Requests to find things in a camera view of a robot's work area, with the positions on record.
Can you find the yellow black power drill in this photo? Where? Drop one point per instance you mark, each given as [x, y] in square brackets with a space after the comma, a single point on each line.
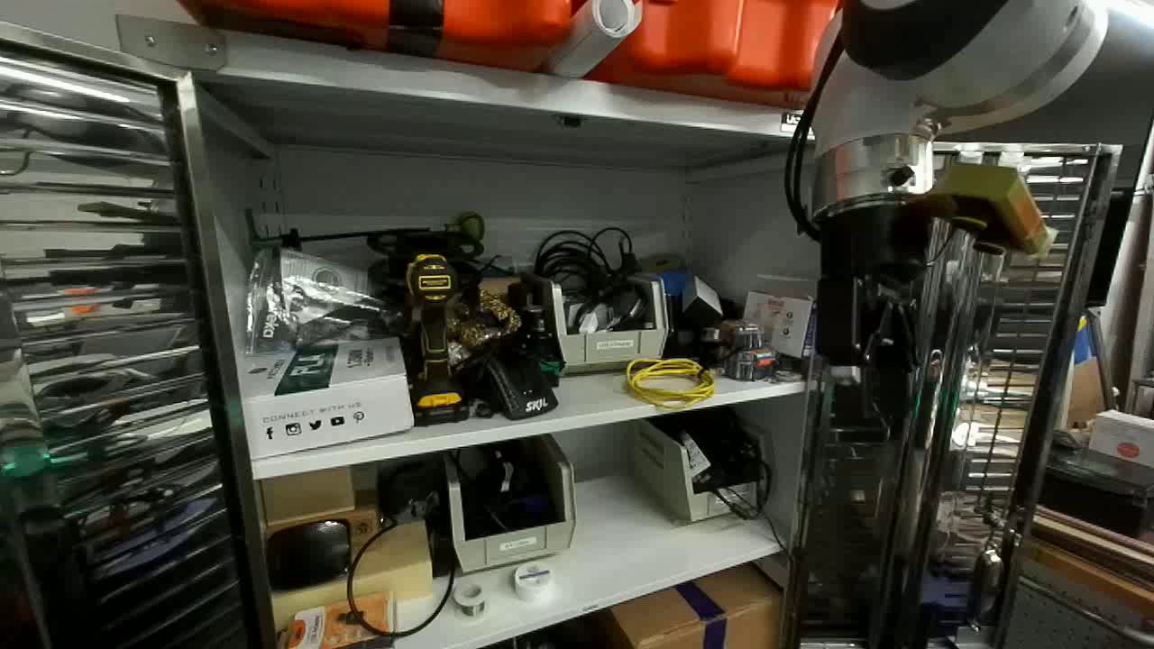
[436, 312]

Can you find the white tape roll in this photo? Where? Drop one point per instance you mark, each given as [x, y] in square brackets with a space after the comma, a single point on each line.
[469, 598]
[531, 581]

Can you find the orange plastic case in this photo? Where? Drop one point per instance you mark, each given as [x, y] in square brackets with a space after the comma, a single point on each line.
[722, 42]

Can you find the cardboard box with blue tape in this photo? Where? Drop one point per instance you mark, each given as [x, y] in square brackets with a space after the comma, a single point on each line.
[674, 613]

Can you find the white roll tube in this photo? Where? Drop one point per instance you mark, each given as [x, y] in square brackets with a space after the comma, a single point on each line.
[598, 38]

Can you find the white cardboard product box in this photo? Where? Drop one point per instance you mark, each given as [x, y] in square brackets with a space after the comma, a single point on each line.
[326, 402]

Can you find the light wooden box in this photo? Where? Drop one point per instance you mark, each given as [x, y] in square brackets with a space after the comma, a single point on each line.
[402, 560]

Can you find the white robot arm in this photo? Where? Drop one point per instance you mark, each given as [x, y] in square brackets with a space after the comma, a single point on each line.
[962, 60]

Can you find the white box with red logo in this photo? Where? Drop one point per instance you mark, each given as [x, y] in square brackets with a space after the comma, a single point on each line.
[1122, 438]

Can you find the clear plastic bag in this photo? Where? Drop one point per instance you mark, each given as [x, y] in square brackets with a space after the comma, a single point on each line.
[300, 292]

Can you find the yellow handheld tool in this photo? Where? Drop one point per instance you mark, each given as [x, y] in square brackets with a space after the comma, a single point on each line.
[993, 202]

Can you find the grey storage bin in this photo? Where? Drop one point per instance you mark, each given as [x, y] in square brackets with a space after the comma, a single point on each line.
[663, 473]
[510, 547]

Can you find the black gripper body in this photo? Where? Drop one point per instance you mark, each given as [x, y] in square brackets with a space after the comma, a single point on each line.
[872, 284]

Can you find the white shelf unit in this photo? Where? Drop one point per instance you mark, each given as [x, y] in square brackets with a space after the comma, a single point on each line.
[627, 544]

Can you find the orange case with black latch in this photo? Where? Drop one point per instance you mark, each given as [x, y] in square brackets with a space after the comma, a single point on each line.
[300, 20]

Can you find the clear bit set box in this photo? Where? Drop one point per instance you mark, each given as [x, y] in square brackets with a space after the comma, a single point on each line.
[782, 325]

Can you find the black round device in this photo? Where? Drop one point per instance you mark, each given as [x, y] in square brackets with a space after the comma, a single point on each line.
[309, 554]

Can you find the small orange white box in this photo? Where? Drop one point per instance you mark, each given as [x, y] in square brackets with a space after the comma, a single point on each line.
[337, 626]

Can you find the black battery charger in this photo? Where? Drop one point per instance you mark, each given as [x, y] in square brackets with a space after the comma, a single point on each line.
[523, 363]

